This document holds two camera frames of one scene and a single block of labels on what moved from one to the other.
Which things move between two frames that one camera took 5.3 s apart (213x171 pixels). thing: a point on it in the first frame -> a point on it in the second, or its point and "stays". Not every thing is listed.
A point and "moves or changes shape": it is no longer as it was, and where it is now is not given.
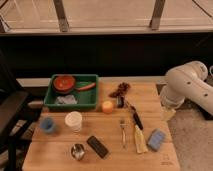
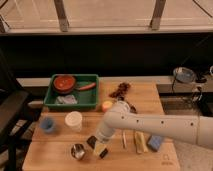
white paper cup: (74, 120) stays
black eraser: (98, 147) moves or changes shape
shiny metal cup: (78, 151) stays
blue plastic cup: (47, 125) stays
